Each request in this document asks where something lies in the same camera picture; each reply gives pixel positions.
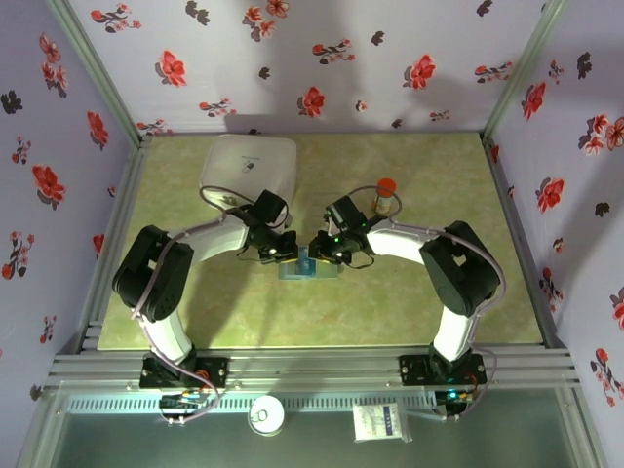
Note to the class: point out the white tissue packet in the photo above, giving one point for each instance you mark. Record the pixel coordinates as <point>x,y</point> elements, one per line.
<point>380,421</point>

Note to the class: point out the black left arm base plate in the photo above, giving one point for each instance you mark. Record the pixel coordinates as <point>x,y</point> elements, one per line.
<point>214,373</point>

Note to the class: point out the white round tin can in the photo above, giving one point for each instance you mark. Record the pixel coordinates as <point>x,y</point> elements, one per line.
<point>267,414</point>

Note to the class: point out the white plastic medicine box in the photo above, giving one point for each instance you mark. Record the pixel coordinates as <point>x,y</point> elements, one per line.
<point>244,161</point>

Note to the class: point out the aluminium frame post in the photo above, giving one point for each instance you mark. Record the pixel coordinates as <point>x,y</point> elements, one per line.
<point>524,63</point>
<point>92,63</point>

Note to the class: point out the light green card holder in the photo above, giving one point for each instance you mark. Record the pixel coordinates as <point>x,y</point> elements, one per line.
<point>307,276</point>

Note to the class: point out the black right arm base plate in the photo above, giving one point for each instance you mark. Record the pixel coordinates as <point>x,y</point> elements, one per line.
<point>414,370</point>

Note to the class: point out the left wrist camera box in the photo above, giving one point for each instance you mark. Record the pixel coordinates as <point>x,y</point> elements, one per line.
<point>270,207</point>

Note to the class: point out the blue credit card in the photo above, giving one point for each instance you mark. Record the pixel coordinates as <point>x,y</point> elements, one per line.
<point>305,261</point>

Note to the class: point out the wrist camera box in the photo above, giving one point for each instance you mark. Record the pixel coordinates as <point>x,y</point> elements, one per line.
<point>270,207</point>
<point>343,212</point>

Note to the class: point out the orange-capped vitamin bottle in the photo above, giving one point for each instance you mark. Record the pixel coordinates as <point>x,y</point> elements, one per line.
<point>385,187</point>

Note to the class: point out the aluminium frame side rail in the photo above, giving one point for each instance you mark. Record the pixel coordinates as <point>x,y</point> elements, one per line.
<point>117,219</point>
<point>517,234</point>

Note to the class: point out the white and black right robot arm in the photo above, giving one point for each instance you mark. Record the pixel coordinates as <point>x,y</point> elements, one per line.
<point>400,241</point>

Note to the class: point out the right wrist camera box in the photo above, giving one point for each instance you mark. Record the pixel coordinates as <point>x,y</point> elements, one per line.
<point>343,212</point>

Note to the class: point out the aluminium frame cross rail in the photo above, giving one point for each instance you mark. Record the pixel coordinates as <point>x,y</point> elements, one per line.
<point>312,370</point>

